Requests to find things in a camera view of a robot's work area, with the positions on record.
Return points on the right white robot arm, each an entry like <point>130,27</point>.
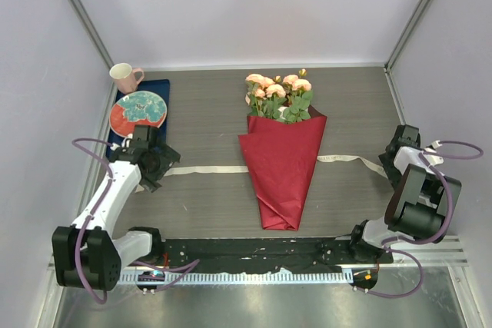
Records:
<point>421,206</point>

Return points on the pink ceramic mug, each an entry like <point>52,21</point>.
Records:
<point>126,78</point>

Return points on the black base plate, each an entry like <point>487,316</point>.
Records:
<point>263,255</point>

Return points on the pink fake flower bouquet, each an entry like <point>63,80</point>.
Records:
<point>283,99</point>

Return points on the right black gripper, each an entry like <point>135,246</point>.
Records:
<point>394,177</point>

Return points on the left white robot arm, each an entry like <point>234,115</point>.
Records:
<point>85,253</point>

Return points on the cream ribbon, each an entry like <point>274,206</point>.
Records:
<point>376,168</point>

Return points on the red and teal plate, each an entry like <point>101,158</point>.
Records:
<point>137,108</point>

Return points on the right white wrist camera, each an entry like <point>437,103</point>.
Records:
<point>431,155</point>

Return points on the perforated metal rail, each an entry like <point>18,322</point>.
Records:
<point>146,277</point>

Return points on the red wrapping paper sheet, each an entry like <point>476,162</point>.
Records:
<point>281,159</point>

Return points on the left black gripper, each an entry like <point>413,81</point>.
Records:
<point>167,157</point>

